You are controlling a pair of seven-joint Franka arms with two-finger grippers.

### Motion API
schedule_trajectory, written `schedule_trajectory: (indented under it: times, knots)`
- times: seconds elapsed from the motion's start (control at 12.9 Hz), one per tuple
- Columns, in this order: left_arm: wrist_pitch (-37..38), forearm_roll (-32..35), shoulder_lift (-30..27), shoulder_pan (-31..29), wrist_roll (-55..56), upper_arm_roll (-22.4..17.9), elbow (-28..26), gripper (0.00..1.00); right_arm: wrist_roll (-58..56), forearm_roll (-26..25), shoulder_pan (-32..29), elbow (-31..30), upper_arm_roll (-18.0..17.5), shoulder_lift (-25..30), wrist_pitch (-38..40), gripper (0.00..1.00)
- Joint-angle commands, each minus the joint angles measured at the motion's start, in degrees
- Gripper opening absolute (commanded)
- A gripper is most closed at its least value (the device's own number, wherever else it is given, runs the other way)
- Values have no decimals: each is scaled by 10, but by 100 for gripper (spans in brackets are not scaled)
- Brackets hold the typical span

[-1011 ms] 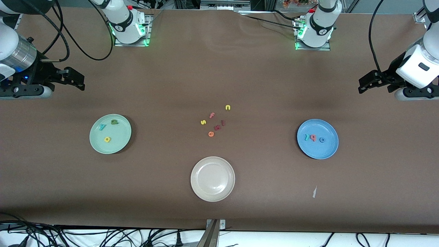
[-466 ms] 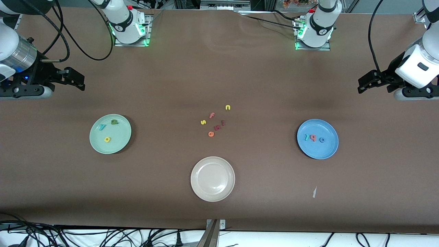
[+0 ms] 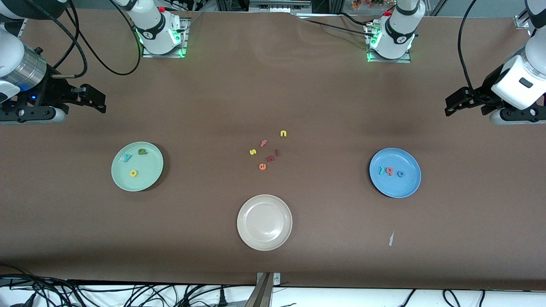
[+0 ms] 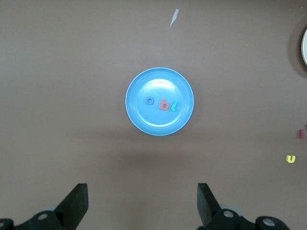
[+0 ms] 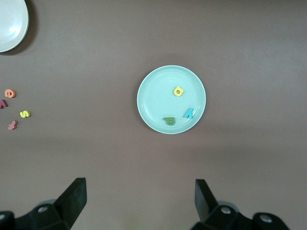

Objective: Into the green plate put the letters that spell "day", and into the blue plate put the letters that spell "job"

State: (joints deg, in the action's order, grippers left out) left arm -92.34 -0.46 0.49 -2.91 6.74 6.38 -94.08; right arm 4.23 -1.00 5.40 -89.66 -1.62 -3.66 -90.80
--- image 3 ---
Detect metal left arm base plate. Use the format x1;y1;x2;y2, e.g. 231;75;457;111
366;23;412;64

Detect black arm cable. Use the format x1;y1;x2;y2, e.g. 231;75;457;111
458;0;478;92
9;0;142;81

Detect brown table cover sheet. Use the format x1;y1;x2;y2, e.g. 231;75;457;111
0;9;546;291

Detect black table cable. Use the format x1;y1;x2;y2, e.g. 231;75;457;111
299;12;374;37

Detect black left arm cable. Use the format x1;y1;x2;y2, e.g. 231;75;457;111
458;0;478;92

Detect grey metal bracket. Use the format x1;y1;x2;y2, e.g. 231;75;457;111
256;272;281;287

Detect beige plate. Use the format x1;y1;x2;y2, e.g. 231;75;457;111
237;194;293;251

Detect light green plate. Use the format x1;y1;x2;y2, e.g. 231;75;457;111
111;142;164;192

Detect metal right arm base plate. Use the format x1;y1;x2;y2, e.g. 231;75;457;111
142;17;189;58

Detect grey power strip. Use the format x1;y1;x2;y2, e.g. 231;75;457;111
250;0;312;12

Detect brown camera mount bar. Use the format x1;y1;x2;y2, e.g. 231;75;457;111
244;273;273;307

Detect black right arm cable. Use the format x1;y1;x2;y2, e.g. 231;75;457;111
9;0;142;81

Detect blue plate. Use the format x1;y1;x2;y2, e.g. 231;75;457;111
369;148;422;199

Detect tangled black floor cables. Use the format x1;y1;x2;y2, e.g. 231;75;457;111
0;264;256;307

